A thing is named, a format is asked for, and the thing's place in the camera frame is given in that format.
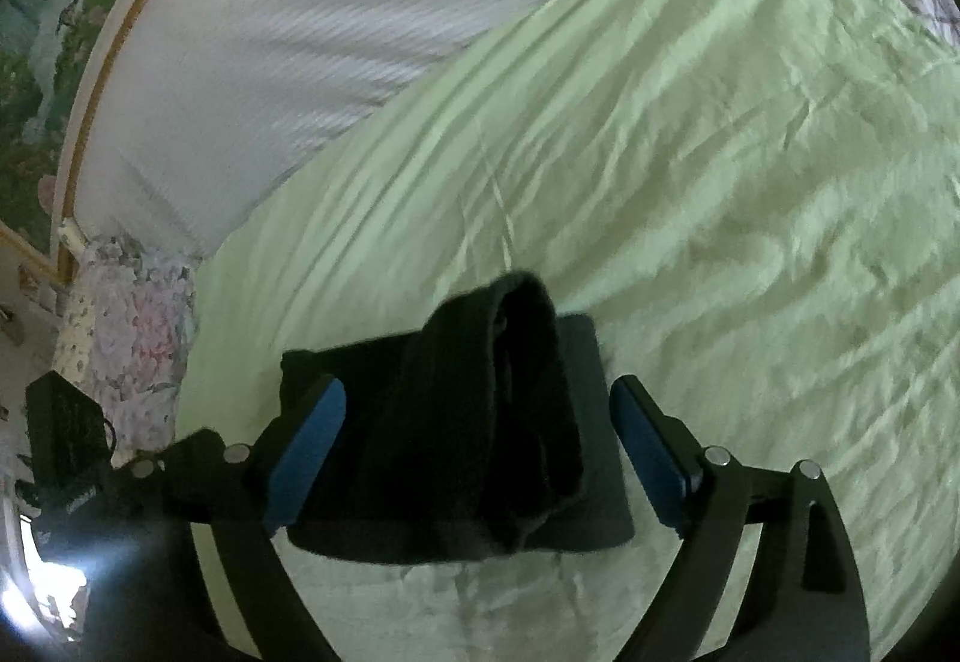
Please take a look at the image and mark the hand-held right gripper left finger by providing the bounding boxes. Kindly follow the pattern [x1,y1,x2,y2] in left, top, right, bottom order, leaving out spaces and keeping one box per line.
[82,373,348,662]

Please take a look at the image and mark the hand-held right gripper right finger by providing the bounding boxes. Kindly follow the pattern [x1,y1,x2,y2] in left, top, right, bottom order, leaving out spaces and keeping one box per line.
[609,373,871,662]

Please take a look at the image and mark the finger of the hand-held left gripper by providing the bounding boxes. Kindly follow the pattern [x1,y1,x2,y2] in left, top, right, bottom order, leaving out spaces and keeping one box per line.
[112,428,230,483]

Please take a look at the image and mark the black pants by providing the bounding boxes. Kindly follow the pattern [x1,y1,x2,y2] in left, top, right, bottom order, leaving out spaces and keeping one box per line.
[279,270,637,565]

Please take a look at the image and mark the pink floral pillow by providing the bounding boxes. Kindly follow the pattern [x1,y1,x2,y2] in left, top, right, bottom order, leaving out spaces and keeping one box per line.
[56,234,200,453]

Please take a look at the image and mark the light green bed sheet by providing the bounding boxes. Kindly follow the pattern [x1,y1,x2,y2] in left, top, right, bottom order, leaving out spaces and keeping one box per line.
[176,0,960,662]

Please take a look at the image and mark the gold picture frame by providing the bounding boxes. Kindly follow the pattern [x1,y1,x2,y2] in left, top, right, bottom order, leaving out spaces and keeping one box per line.
[0,0,275,284]

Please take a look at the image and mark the green landscape wall mural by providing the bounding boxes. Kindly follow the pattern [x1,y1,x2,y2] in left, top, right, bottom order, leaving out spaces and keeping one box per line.
[0,0,205,247]

